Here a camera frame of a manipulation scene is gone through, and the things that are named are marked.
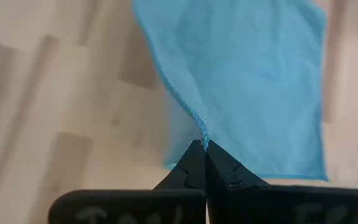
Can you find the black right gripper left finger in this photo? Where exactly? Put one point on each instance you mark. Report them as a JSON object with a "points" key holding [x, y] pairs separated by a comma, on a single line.
{"points": [[135, 207]]}

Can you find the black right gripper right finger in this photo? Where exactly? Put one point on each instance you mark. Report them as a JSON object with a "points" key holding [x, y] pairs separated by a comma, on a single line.
{"points": [[291, 207]]}

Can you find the blue microfiber towel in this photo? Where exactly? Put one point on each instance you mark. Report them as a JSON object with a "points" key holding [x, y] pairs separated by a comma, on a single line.
{"points": [[244, 77]]}

